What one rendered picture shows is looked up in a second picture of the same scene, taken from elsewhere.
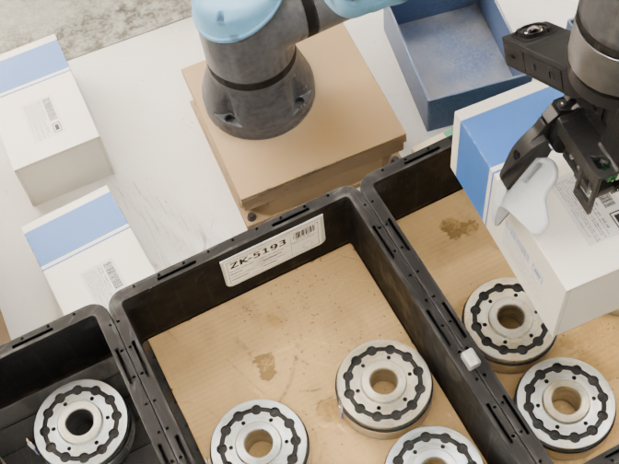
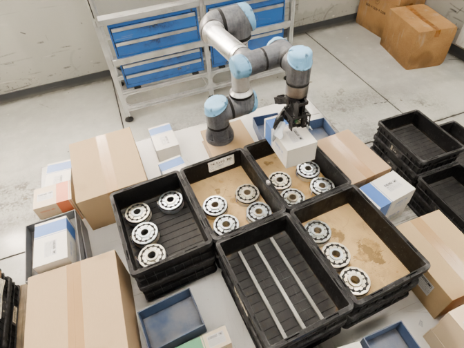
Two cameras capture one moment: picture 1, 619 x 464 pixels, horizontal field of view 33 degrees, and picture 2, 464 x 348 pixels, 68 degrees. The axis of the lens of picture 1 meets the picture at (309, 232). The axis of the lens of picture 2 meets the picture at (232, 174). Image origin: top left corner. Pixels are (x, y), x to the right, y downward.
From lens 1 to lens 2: 0.50 m
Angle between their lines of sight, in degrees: 12
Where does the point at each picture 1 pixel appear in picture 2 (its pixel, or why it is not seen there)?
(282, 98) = (225, 134)
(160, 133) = (194, 148)
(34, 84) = (163, 132)
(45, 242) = (163, 166)
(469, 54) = not seen: hidden behind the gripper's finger
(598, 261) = (295, 146)
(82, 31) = not seen: hidden behind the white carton
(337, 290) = (237, 175)
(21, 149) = (159, 146)
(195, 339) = (200, 185)
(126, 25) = not seen: hidden behind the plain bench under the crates
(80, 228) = (172, 163)
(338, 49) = (240, 127)
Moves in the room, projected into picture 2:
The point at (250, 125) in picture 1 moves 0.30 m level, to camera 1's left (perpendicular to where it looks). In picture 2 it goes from (217, 141) to (158, 147)
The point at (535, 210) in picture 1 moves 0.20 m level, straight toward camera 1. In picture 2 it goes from (280, 133) to (266, 172)
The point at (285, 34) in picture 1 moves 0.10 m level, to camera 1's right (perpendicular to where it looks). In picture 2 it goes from (226, 116) to (247, 114)
